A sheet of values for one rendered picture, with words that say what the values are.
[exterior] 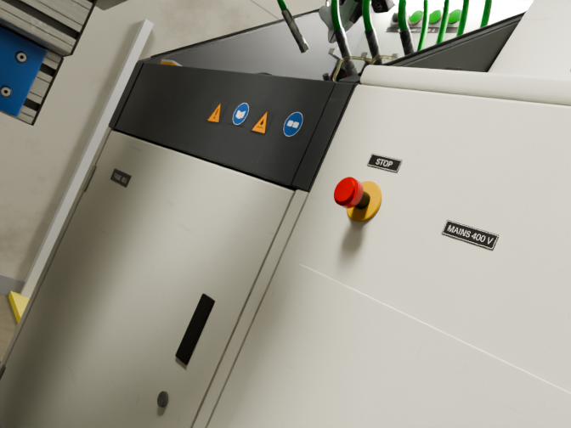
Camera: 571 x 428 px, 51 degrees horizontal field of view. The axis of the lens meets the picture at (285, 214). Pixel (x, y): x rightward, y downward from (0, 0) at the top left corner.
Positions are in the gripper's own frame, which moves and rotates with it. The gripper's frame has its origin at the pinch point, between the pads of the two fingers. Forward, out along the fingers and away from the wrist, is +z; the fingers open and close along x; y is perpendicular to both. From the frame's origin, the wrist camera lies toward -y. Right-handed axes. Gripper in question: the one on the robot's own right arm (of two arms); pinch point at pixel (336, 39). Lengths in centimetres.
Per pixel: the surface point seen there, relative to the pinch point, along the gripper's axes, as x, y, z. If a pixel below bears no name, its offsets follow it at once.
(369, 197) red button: 46, 22, 33
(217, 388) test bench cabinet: 34, 21, 63
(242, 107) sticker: 12.3, 21.6, 24.4
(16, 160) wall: -175, -6, 57
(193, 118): -1.1, 21.5, 28.0
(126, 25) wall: -172, -23, -18
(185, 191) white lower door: 6.7, 21.5, 40.5
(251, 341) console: 37, 21, 55
